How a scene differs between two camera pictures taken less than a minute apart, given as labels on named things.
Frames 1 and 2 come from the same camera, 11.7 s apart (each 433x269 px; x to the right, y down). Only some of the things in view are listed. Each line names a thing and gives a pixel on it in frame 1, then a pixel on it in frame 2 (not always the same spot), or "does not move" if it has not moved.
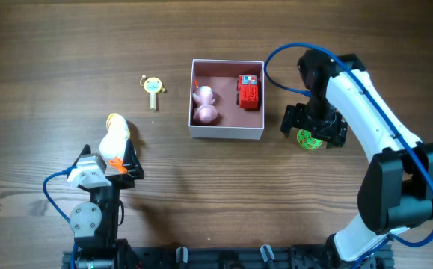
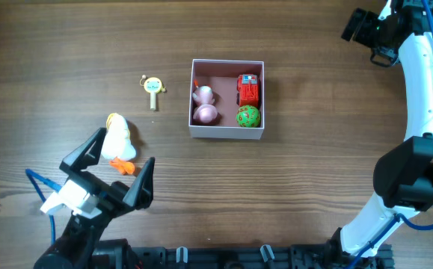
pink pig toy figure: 205,112 does not move
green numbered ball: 306,141 -> 247,116
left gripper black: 117,179 -> 106,190
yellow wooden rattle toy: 152,85 does not move
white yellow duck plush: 113,143 does not move
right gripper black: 314,125 -> 356,27
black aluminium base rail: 227,257 does not move
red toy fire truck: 247,92 does not move
